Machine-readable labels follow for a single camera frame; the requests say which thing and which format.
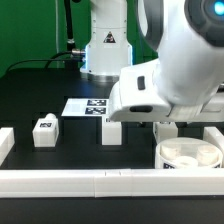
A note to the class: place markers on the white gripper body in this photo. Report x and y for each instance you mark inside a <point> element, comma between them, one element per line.
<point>134,99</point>

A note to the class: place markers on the white round stool seat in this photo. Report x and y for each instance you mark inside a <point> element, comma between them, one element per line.
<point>182,152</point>

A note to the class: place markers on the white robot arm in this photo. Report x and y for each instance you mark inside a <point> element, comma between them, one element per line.
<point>183,83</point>

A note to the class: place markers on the white tag sheet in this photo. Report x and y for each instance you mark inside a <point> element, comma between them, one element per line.
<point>85,107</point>

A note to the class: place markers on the black vertical pole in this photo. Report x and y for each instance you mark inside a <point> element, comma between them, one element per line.
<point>70,65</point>

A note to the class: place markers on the white right fence bar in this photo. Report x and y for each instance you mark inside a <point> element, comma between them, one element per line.
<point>214,136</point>

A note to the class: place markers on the white fence bar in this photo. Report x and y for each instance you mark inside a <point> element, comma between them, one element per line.
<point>214,136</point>
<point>111,183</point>
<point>7,141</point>

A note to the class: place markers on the white front fence bar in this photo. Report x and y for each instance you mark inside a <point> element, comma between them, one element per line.
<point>111,183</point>

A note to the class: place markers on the white left fence bar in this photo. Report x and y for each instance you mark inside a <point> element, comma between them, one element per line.
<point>7,141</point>

